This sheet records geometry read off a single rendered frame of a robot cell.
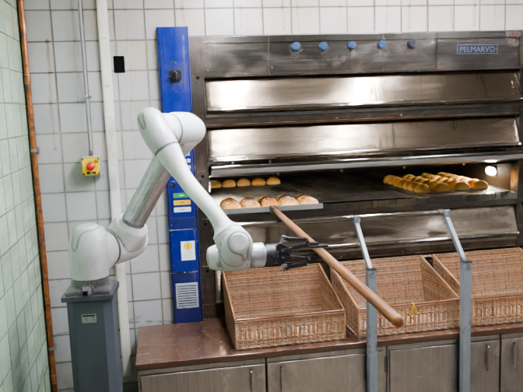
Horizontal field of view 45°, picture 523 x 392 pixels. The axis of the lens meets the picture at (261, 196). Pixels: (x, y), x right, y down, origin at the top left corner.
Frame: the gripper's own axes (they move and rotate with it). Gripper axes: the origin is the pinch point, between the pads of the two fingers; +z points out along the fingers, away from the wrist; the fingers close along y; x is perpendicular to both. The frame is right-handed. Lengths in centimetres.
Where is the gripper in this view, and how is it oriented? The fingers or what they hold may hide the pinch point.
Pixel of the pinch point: (318, 250)
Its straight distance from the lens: 234.6
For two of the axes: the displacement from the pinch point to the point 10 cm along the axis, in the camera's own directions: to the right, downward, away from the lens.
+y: 0.3, 9.9, 1.4
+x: 1.6, 1.4, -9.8
